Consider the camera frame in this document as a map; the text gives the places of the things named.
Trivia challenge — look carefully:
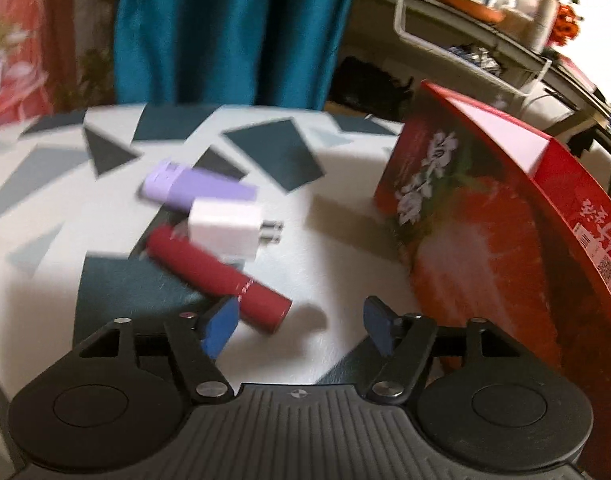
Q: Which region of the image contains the red strawberry cardboard box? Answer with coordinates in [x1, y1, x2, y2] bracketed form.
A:
[374, 82, 611, 479]

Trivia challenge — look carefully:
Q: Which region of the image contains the red lipstick tube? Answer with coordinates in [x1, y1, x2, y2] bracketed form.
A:
[146, 224, 292, 334]

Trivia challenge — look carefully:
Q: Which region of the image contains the white charger plug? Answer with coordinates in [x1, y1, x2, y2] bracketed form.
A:
[187, 198, 284, 261]

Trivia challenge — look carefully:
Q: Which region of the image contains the lilac cylinder tube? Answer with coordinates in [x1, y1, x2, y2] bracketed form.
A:
[140, 160, 258, 212]

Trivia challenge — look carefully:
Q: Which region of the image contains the black bag under desk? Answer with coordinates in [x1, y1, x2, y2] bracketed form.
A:
[328, 56, 414, 122]

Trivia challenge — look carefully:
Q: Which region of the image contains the white desk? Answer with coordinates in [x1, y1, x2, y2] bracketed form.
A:
[383, 0, 611, 154]

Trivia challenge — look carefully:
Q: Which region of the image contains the teal curtain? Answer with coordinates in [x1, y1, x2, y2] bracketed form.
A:
[114, 0, 352, 110]

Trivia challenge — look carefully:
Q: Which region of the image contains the white wire basket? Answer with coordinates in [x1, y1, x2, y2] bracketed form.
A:
[393, 0, 552, 99]

